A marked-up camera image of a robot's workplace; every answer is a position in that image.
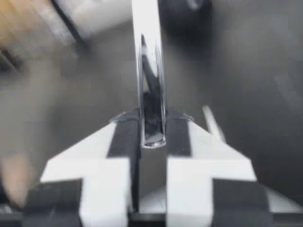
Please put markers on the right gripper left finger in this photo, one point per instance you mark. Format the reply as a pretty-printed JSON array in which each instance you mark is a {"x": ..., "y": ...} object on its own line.
[{"x": 106, "y": 184}]

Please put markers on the silver fork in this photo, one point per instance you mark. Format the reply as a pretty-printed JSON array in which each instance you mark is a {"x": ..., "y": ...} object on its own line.
[{"x": 146, "y": 23}]

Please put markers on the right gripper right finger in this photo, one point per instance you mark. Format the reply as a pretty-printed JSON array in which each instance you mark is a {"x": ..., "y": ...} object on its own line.
[{"x": 189, "y": 184}]

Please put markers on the black frame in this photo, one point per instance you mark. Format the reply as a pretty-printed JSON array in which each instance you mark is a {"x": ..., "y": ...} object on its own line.
[{"x": 68, "y": 21}]

